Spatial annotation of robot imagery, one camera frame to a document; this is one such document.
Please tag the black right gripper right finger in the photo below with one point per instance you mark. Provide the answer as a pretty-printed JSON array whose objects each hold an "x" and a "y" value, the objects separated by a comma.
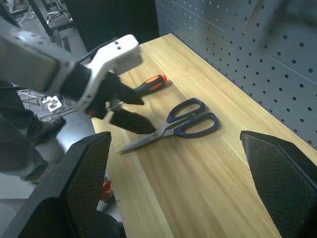
[{"x": 284, "y": 183}]

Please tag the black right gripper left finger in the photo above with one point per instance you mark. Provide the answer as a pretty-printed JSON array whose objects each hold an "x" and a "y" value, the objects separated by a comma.
[{"x": 62, "y": 188}]

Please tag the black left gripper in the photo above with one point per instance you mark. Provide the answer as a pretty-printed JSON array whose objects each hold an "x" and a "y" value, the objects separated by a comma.
[{"x": 104, "y": 95}]

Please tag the grey metal pegboard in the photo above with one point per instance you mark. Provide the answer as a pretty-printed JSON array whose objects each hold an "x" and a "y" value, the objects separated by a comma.
[{"x": 247, "y": 62}]

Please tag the small orange object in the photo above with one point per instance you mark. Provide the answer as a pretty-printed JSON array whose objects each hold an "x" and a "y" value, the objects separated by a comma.
[{"x": 107, "y": 192}]

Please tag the person's grey shoe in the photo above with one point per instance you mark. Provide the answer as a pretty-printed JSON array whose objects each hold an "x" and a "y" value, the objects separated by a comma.
[{"x": 48, "y": 125}]

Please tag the person's dark trouser leg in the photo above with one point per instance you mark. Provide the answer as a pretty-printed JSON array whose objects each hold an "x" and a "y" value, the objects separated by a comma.
[{"x": 15, "y": 129}]

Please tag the white power strip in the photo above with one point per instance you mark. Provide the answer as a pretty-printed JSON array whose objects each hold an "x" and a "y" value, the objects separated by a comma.
[{"x": 52, "y": 103}]

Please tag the dark cabinet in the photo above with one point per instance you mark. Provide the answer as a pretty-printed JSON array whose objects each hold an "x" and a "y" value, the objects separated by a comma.
[{"x": 111, "y": 17}]

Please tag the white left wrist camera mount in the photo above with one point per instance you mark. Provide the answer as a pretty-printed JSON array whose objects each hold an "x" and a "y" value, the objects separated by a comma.
[{"x": 116, "y": 55}]

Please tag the black metal frame table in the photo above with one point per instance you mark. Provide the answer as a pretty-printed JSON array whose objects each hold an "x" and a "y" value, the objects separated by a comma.
[{"x": 53, "y": 23}]

